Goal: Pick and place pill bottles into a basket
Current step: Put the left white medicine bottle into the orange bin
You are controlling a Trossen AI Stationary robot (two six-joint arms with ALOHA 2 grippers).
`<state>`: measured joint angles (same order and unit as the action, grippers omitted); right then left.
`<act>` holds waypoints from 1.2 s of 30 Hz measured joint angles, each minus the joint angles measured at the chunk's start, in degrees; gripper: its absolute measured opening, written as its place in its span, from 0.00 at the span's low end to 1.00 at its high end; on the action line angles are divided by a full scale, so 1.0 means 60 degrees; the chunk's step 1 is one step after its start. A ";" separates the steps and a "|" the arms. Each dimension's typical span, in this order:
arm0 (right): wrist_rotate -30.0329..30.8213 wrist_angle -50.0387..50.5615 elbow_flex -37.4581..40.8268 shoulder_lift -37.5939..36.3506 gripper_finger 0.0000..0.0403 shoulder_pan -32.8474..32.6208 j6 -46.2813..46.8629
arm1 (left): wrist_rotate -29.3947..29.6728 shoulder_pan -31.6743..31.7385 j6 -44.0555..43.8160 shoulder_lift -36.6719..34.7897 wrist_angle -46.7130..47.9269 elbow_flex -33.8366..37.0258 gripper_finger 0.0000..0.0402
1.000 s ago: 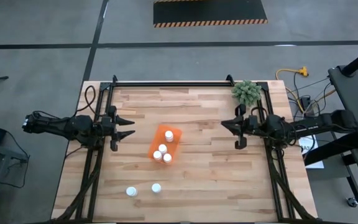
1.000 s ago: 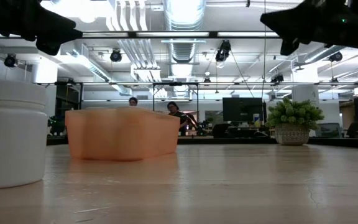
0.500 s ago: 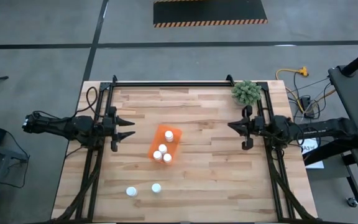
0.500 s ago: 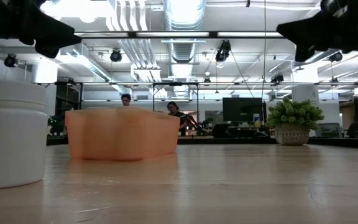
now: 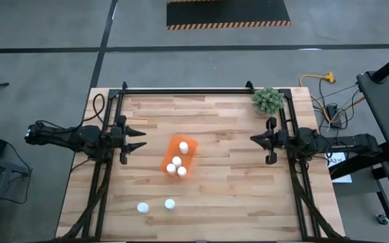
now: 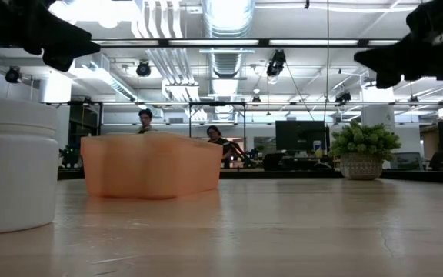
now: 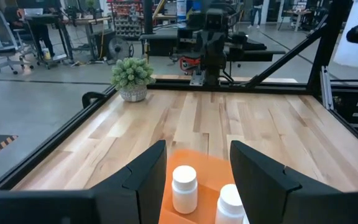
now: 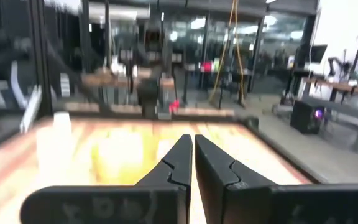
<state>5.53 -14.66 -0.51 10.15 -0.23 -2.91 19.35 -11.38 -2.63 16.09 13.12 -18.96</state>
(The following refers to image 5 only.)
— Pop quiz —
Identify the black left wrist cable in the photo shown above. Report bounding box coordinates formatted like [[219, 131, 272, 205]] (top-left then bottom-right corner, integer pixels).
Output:
[[79, 93, 107, 131]]

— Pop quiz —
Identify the grey metal cart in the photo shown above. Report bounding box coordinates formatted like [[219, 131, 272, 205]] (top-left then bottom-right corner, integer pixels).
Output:
[[0, 151, 33, 243]]

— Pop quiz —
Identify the yellow extension cord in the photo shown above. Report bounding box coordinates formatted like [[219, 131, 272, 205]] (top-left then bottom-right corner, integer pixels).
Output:
[[299, 72, 336, 122]]

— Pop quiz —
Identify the potted green succulent plant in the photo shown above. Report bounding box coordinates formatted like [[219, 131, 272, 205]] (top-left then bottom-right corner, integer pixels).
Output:
[[251, 86, 286, 117]]

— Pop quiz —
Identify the black desk leg frame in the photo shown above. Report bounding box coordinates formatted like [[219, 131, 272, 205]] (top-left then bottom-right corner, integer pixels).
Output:
[[329, 141, 389, 222]]

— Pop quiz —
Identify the orange translucent plastic basket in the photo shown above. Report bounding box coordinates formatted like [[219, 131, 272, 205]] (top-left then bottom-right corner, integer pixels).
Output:
[[160, 134, 199, 179]]

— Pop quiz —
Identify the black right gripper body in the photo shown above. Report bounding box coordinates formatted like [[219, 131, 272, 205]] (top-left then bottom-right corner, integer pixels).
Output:
[[265, 116, 289, 165]]

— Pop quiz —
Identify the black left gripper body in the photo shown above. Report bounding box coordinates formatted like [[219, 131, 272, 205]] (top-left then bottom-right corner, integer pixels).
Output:
[[109, 115, 130, 165]]

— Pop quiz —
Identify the white paper sheet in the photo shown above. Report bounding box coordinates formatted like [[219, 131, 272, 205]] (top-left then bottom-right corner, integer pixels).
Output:
[[328, 151, 353, 184]]

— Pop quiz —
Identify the black metal rig frame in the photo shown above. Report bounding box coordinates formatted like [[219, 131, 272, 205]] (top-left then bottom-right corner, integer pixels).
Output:
[[55, 80, 347, 243]]

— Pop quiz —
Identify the black power strip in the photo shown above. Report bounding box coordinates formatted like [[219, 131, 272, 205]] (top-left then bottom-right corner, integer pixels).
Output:
[[326, 103, 343, 129]]

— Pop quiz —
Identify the black hazard-striped floor mat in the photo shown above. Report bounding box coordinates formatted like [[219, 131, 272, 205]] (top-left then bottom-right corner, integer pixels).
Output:
[[166, 0, 292, 31]]

